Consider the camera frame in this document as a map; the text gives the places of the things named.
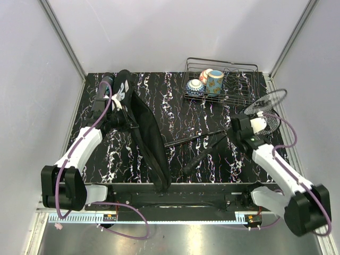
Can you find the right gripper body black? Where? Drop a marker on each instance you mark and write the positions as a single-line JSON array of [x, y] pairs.
[[238, 138]]

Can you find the red white patterned cup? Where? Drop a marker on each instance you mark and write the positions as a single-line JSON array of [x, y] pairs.
[[204, 75]]

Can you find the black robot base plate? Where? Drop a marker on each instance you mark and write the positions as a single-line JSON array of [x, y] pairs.
[[184, 202]]

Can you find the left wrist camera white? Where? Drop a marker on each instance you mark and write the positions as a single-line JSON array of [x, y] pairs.
[[116, 102]]

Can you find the black badminton racket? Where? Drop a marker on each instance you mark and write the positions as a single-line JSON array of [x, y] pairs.
[[265, 104], [273, 124]]

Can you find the dark wire dish rack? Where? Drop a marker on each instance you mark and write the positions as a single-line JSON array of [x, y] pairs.
[[240, 83]]

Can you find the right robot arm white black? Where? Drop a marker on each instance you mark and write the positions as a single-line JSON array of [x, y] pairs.
[[303, 205]]

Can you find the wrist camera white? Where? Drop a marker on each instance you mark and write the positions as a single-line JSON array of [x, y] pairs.
[[259, 123], [116, 102]]

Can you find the light blue butterfly cup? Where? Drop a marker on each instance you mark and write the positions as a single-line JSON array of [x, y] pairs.
[[214, 82]]

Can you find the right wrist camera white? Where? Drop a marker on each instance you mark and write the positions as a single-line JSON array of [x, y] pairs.
[[259, 123]]

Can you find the black shuttlecock tube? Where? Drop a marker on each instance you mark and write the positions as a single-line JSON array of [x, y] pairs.
[[102, 93]]

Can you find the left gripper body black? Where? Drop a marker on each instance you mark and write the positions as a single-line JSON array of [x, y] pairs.
[[119, 121]]

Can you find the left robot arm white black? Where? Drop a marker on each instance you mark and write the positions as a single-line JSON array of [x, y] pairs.
[[62, 185]]

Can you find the blue white patterned bowl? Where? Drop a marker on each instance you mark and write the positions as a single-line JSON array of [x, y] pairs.
[[195, 88]]

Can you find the black Crossway racket bag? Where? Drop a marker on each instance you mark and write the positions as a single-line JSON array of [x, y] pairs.
[[147, 136]]

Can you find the small pink object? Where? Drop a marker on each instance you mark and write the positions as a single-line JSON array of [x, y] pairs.
[[58, 226]]

